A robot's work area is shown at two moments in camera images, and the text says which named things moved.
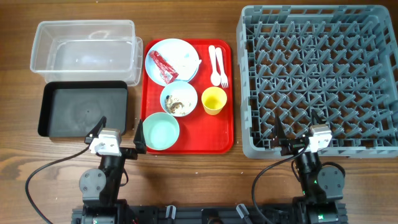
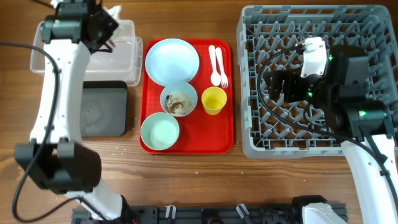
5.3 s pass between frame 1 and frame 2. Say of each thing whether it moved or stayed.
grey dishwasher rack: stayed
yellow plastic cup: stayed
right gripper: moved
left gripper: moved
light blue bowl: stayed
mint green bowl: stayed
